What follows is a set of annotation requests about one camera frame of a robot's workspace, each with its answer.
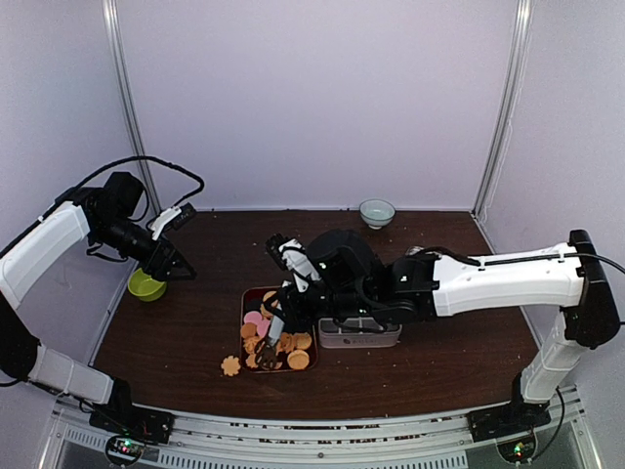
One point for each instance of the top round tan cookie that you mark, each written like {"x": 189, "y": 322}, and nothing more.
{"x": 269, "y": 297}

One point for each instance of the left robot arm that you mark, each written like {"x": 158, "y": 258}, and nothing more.
{"x": 55, "y": 285}

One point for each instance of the right pink round cookie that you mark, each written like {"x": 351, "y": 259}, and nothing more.
{"x": 263, "y": 327}

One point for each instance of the left pink round cookie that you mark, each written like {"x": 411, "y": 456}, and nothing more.
{"x": 253, "y": 317}

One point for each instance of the leaf shaped tan cookie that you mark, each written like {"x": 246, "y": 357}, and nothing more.
{"x": 230, "y": 366}

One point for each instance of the green plastic bowl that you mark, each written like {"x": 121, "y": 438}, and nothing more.
{"x": 144, "y": 287}

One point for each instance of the large round tan cookie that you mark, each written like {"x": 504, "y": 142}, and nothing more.
{"x": 298, "y": 360}

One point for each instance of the pale blue ceramic bowl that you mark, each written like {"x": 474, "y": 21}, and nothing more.
{"x": 376, "y": 213}

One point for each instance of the white divided cookie tin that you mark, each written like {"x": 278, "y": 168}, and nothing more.
{"x": 357, "y": 333}

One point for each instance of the right aluminium frame post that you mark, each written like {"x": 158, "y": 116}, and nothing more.
{"x": 503, "y": 123}

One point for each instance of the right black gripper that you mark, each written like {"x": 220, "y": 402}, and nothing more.
{"x": 294, "y": 318}

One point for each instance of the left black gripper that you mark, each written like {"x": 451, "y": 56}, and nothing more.
{"x": 157, "y": 267}

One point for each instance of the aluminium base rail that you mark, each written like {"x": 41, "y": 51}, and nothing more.
{"x": 435, "y": 440}

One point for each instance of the white handled metal tongs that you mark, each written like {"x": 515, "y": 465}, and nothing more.
{"x": 266, "y": 349}

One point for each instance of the pink round cookie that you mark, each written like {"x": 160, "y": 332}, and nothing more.
{"x": 263, "y": 327}
{"x": 253, "y": 317}

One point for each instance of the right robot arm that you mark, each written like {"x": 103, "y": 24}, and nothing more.
{"x": 338, "y": 277}

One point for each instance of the swirl butter cookie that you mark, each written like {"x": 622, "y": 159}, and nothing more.
{"x": 250, "y": 344}

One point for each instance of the dark red cookie tray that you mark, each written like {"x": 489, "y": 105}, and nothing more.
{"x": 252, "y": 300}

